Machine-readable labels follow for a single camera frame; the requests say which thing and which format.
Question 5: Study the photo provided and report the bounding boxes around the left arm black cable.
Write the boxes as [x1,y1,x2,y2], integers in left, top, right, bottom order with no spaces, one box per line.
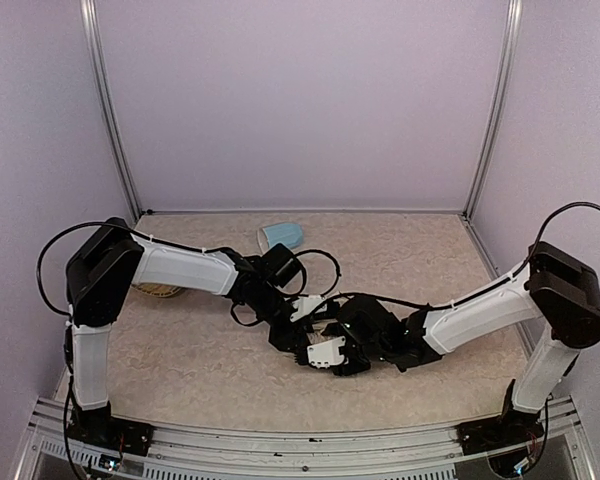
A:
[279,248,343,296]

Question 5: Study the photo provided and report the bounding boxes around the light blue mug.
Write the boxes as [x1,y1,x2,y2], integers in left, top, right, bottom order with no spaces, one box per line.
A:
[256,222,304,253]

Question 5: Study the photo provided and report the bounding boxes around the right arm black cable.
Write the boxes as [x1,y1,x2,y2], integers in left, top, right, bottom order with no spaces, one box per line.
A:
[529,201,600,321]

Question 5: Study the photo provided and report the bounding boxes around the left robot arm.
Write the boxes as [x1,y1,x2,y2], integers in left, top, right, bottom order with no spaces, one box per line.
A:
[66,217,308,434]

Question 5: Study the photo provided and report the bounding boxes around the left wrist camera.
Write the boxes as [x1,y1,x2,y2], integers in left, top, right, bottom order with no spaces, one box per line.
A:
[290,295,327,323]

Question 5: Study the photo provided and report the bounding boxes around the woven bamboo tray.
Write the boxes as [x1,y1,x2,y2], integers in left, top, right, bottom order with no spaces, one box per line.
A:
[133,283,185,299]

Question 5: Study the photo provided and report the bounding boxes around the left aluminium corner post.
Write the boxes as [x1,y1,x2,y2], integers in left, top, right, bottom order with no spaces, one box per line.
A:
[80,0,143,221]

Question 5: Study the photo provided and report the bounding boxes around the right aluminium corner post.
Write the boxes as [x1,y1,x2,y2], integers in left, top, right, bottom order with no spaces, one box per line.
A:
[463,0,523,222]

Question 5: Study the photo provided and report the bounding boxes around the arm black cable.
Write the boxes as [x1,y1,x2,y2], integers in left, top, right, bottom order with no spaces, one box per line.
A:
[279,248,343,296]
[529,201,600,321]

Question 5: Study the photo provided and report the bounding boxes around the aluminium front rail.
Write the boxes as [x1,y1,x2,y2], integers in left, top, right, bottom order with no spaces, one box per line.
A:
[7,398,597,479]

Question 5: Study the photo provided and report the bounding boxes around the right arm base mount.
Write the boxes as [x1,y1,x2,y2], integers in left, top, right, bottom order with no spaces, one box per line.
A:
[456,412,545,455]

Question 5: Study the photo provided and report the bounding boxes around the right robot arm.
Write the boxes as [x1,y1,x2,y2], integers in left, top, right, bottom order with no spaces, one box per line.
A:
[336,241,600,425]

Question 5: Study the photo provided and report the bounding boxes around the aluminium corner post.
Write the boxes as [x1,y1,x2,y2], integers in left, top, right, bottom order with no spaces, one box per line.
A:
[80,0,143,221]
[463,0,523,222]

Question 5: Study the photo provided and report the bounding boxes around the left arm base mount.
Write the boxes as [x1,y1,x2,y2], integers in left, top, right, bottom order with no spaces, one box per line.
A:
[67,411,154,457]

